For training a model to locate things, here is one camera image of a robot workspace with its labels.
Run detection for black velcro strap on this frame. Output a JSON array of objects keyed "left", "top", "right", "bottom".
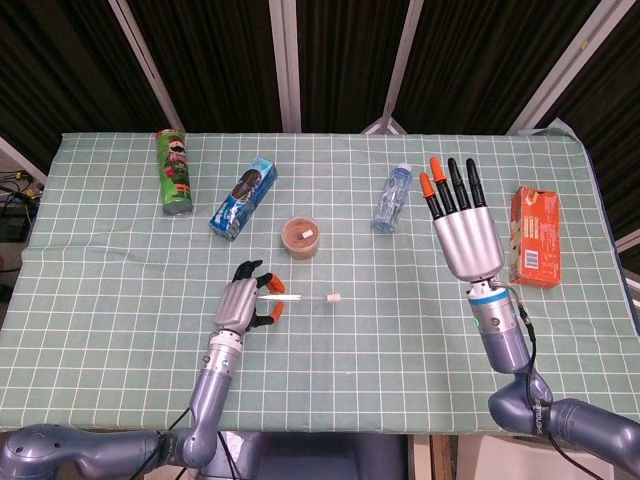
[{"left": 528, "top": 394, "right": 555, "bottom": 437}]

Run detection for orange snack box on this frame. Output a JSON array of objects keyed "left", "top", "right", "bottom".
[{"left": 508, "top": 186, "right": 562, "bottom": 289}]

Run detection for clear glass test tube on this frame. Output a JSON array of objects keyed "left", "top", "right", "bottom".
[{"left": 257, "top": 293, "right": 334, "bottom": 303}]

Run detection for green Pringles can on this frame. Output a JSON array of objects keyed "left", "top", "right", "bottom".
[{"left": 154, "top": 128, "right": 195, "bottom": 217}]

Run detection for blue Oreo cookie box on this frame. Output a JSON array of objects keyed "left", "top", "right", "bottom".
[{"left": 208, "top": 154, "right": 279, "bottom": 242}]

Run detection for clear jar of rubber bands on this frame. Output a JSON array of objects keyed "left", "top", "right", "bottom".
[{"left": 280, "top": 215, "right": 322, "bottom": 261}]

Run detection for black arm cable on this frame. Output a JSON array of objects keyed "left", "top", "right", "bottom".
[
  {"left": 489, "top": 280, "right": 609, "bottom": 480},
  {"left": 132, "top": 407, "right": 237, "bottom": 480}
]

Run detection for white double frame post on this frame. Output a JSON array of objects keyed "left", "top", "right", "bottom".
[{"left": 268, "top": 0, "right": 303, "bottom": 134}]

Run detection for black electronics with cables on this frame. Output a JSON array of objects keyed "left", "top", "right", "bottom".
[{"left": 0, "top": 169, "right": 39, "bottom": 244}]

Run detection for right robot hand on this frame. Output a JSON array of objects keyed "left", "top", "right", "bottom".
[{"left": 418, "top": 156, "right": 506, "bottom": 282}]

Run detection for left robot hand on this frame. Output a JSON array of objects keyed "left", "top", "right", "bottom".
[{"left": 213, "top": 259, "right": 286, "bottom": 335}]

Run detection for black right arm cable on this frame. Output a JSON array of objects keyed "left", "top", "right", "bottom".
[{"left": 489, "top": 280, "right": 609, "bottom": 480}]

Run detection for dark blue robot torso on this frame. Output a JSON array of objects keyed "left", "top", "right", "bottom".
[{"left": 199, "top": 430, "right": 409, "bottom": 480}]

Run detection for green checked tablecloth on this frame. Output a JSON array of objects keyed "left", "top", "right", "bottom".
[{"left": 0, "top": 130, "right": 640, "bottom": 434}]

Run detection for clear plastic water bottle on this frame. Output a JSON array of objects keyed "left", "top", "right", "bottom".
[{"left": 371, "top": 162, "right": 413, "bottom": 235}]

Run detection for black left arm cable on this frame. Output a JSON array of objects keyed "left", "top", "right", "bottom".
[{"left": 132, "top": 407, "right": 237, "bottom": 480}]

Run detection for dark brown curtain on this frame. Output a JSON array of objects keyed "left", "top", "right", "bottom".
[{"left": 0, "top": 0, "right": 640, "bottom": 241}]

